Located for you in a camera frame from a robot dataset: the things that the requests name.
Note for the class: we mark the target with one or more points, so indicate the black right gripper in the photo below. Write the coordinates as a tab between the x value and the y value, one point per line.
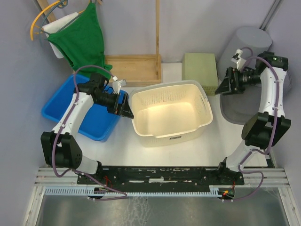
226	86

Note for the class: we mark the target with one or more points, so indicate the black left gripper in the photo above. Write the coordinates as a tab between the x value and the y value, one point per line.
123	109

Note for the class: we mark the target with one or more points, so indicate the grey slotted laundry basket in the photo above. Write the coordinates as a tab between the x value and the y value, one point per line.
239	108

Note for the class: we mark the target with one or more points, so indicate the blue plastic tub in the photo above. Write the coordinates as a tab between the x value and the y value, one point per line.
97	125

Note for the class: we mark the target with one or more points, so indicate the pale green plastic tray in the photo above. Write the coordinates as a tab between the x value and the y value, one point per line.
201	67

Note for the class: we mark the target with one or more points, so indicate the cream plastic basket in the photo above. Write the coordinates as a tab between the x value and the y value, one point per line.
170	113

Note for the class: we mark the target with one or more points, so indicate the grey round plastic bin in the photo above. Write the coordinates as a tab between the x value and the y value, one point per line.
256	39

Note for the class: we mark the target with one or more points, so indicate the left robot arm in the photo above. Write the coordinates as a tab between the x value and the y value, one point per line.
59	146

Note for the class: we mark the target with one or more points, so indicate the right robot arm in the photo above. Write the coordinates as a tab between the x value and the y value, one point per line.
266	127

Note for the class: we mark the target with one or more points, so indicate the green cloth garment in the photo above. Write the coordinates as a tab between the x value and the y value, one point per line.
81	43

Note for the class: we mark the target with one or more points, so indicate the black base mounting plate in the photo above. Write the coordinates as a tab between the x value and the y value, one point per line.
166	179

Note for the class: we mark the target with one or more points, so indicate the white towel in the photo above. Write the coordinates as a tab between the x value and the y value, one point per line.
55	26

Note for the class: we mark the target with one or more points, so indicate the yellow clothes hanger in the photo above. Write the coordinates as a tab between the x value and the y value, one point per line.
33	30

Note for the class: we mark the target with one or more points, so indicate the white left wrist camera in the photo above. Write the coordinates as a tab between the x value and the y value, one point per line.
118	84

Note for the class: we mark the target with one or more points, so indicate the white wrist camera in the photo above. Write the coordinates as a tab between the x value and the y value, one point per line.
118	84
238	60

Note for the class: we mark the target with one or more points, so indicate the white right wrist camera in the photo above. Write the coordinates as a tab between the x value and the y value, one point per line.
238	60

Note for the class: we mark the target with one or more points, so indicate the wooden frame tray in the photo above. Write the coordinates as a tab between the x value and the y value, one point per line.
137	70

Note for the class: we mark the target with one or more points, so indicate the light blue cable duct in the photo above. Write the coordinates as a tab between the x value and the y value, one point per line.
98	191

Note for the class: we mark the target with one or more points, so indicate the wooden upright post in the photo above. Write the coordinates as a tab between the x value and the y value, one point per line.
157	18

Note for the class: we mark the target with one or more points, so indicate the wooden slanted post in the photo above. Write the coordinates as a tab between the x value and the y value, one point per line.
42	4

